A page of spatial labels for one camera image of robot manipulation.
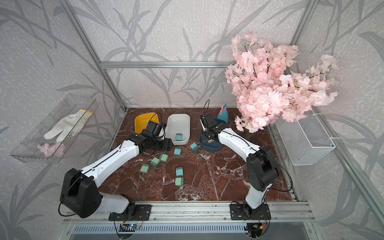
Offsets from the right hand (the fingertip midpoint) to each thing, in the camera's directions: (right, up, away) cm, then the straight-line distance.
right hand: (206, 132), depth 91 cm
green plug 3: (-31, -17, -2) cm, 35 cm away
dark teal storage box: (+4, -9, +6) cm, 11 cm away
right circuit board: (+23, -46, -19) cm, 55 cm away
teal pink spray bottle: (+12, +12, +8) cm, 19 cm away
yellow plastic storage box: (-48, +7, +20) cm, 53 cm away
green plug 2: (-26, -15, 0) cm, 30 cm away
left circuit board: (-39, -45, -19) cm, 62 cm away
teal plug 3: (-18, -4, +11) cm, 22 cm away
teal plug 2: (-8, -10, +6) cm, 13 cm away
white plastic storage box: (-19, +5, +11) cm, 23 cm away
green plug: (-15, -27, -9) cm, 32 cm away
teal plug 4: (-16, -23, -4) cm, 28 cm away
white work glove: (-64, +5, -23) cm, 68 cm away
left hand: (-20, -6, -7) cm, 23 cm away
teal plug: (-18, -12, +4) cm, 22 cm away
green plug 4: (-36, -21, -4) cm, 42 cm away
